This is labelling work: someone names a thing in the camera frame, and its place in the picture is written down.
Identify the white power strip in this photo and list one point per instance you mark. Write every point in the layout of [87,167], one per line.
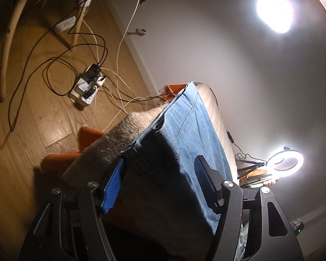
[87,87]

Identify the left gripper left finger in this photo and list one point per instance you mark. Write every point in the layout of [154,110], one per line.
[113,186]

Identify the white ring light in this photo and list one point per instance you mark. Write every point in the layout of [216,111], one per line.
[285,163]

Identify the beige plaid bed mat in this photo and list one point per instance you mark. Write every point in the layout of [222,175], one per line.
[162,139]

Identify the black tripod stand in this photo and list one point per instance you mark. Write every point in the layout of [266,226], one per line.
[248,169]

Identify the orange patterned cloth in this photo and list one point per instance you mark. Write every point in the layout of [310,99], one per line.
[257,178]

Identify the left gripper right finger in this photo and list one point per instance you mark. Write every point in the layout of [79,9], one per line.
[210,181]

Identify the blue denim pants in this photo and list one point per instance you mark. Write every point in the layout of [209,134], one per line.
[159,218]

